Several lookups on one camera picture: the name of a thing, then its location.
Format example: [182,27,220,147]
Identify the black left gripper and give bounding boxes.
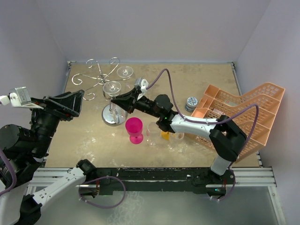
[30,89,84,155]

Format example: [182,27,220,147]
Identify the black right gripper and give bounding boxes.
[112,88,161,118]

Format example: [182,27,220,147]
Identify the clear champagne flute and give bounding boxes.
[102,81,127,126]
[117,66,134,90]

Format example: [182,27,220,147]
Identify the pink plastic wine glass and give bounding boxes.
[125,117,143,144]

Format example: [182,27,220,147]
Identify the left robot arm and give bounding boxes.
[0,87,97,225]

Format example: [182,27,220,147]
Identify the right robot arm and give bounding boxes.
[112,88,247,183]

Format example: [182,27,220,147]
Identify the clear wine glass left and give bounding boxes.
[146,122,161,147]

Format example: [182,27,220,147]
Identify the clear wine glass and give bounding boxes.
[146,122,161,147]
[168,133,184,152]

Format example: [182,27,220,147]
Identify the yellow plastic wine glass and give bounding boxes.
[161,131,170,141]

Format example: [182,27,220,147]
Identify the clear wine glass right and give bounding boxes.
[168,133,184,152]

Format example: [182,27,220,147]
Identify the orange plastic basket rack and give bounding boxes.
[191,82,286,164]

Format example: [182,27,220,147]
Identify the blue white small jar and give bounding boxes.
[185,97,198,113]

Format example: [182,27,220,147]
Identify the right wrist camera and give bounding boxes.
[134,77,149,100]

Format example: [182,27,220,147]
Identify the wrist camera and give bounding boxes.
[134,77,149,100]
[0,87,43,109]

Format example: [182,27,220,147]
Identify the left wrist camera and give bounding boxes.
[0,87,43,109]

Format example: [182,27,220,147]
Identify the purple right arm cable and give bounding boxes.
[145,68,260,169]

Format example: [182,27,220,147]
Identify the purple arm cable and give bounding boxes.
[145,68,260,169]
[0,147,17,196]

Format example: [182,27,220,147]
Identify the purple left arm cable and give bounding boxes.
[0,147,17,196]

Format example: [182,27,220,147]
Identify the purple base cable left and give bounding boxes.
[78,175,127,209]

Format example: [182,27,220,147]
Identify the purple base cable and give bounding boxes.
[78,175,127,209]
[210,170,236,202]

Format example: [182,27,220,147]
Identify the black base frame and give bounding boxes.
[76,159,235,197]

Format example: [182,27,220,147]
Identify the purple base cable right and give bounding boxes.
[210,170,236,202]

